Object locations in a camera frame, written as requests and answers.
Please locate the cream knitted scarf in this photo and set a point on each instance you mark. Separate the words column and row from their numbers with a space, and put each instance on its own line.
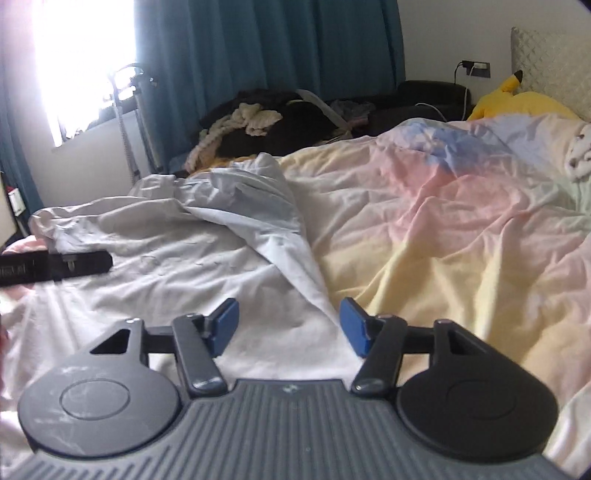
column 251, row 117

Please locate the window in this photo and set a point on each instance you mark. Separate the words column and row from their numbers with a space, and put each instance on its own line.
column 83, row 55

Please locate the wall outlet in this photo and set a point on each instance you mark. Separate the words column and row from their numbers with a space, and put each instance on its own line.
column 482, row 69

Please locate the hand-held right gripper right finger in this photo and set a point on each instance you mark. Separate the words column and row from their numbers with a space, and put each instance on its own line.
column 353, row 332

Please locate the yellow cloth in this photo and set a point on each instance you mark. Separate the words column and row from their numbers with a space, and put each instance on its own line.
column 226, row 162

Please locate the pastel bed sheet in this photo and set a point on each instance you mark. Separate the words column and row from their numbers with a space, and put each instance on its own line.
column 461, row 240

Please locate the garment steamer stand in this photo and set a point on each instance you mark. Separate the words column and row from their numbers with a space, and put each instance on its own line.
column 127, row 138

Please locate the white patterned cloth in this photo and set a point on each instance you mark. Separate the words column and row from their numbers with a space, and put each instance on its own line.
column 581, row 157

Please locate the small white box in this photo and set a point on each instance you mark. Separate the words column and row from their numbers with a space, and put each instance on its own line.
column 17, row 203

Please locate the grey pink garment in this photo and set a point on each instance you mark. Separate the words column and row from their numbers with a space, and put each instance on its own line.
column 351, row 110

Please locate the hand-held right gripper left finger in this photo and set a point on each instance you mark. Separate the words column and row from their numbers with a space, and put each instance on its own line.
column 224, row 325

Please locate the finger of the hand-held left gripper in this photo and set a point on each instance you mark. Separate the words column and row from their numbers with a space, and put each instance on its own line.
column 87, row 264

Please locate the black sofa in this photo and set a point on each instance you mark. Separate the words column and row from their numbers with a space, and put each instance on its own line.
column 429, row 90

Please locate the white garment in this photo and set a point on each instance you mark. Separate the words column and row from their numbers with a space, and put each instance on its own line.
column 184, row 258

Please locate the beige quilted headboard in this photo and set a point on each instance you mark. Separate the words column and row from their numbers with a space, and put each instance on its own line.
column 554, row 60

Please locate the yellow plush toy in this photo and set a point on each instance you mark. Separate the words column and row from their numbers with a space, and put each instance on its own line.
column 531, row 104

